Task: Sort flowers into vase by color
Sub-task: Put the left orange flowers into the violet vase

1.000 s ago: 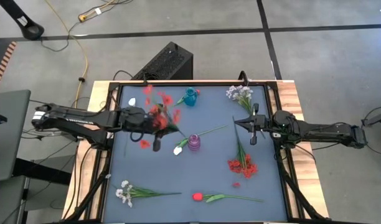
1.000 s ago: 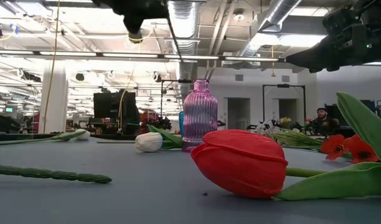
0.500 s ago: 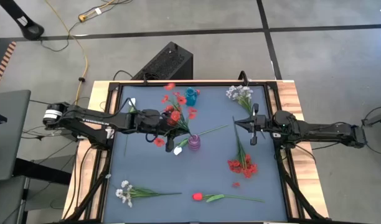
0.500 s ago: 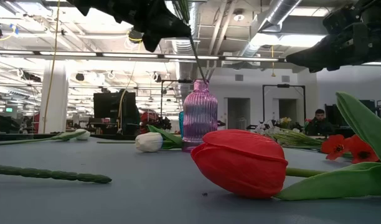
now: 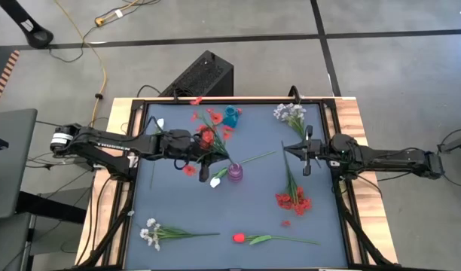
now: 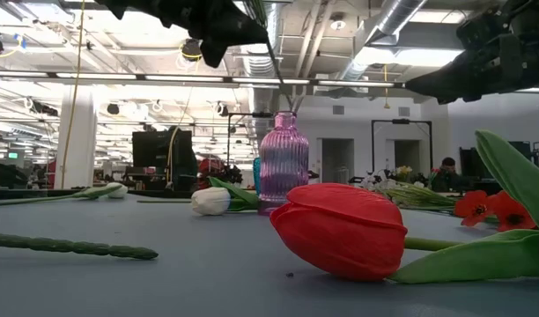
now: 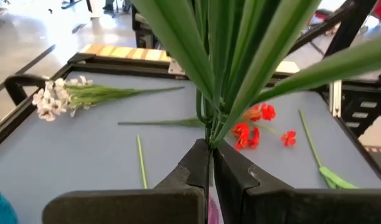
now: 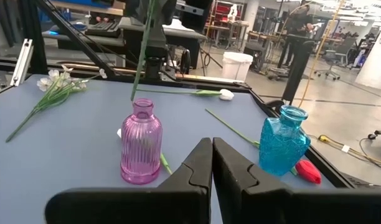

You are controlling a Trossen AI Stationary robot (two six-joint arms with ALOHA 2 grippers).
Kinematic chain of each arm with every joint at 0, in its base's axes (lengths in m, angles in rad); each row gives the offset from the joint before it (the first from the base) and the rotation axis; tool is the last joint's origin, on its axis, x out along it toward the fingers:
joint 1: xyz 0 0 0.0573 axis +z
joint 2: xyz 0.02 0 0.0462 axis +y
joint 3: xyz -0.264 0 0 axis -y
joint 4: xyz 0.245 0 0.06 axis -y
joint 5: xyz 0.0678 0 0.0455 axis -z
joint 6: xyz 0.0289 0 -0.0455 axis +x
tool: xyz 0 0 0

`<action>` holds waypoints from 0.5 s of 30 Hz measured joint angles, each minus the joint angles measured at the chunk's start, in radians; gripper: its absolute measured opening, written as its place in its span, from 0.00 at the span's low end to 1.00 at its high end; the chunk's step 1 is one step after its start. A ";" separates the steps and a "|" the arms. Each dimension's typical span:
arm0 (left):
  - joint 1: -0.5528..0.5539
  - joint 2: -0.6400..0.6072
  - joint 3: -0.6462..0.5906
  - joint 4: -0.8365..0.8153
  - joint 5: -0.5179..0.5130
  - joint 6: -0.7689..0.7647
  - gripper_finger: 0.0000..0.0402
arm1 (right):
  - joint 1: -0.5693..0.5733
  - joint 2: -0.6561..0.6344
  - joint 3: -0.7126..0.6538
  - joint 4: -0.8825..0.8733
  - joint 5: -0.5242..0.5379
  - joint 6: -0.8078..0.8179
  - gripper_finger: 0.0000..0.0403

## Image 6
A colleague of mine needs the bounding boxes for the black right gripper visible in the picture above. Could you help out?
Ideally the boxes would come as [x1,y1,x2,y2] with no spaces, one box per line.
[405,0,539,106]

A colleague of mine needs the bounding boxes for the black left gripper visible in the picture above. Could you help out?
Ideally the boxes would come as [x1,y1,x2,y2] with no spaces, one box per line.
[92,0,270,69]

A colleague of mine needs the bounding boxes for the red poppy flower spray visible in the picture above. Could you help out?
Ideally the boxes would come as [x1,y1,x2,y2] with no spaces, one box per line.
[453,188,539,233]

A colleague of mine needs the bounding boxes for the small white blossom spray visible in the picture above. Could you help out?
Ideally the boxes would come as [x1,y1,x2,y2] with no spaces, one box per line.
[359,173,462,212]

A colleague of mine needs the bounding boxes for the white artificial tulip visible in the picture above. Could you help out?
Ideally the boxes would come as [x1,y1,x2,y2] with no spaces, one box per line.
[190,175,261,217]
[0,181,129,207]

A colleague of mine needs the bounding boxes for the red artificial tulip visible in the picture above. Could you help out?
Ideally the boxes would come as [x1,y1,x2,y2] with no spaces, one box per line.
[269,129,539,285]

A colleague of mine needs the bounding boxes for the pink ribbed glass vase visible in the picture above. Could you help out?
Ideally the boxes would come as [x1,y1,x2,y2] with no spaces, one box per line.
[257,111,310,217]

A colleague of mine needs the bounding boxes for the teal textured glass vase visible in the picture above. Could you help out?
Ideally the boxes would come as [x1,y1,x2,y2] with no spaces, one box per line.
[253,157,262,197]

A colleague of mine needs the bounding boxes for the black ceiling dome device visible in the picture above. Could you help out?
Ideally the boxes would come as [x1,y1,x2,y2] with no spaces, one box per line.
[181,38,203,63]

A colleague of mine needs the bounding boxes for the long ceiling light bar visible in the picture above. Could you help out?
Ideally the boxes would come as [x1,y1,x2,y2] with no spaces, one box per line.
[0,69,407,89]

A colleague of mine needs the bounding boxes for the small dark monitor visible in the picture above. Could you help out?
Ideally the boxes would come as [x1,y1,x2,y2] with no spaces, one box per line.
[459,147,491,180]

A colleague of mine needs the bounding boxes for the large dark monitor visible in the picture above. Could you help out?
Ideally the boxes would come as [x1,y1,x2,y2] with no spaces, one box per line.
[508,140,534,169]

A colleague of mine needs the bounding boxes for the seated person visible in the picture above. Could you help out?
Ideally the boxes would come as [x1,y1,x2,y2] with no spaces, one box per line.
[430,157,469,193]

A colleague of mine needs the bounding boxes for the background flower bunch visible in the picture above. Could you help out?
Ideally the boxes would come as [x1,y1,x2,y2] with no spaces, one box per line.
[395,165,430,186]

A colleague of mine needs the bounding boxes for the black monitor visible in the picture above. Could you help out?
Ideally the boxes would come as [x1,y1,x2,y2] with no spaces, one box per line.
[131,129,198,190]

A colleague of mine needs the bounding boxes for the white building column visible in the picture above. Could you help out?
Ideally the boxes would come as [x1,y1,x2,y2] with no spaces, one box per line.
[54,85,98,190]

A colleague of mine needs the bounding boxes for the green bumpy flower stem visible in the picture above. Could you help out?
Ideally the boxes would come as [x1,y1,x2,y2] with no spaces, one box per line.
[0,232,159,261]

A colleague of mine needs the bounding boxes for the wide black gantry frame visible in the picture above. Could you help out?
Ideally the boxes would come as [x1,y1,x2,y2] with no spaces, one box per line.
[371,118,433,172]

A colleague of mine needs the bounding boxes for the narrow black gantry frame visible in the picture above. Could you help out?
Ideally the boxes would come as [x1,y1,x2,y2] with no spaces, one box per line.
[227,112,275,168]

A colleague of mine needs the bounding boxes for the silver spiral ventilation duct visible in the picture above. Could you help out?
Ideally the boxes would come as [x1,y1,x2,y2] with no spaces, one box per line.
[339,0,429,83]

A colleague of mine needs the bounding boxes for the yellow hanging cable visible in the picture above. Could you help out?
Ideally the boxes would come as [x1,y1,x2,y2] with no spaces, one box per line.
[60,0,86,190]

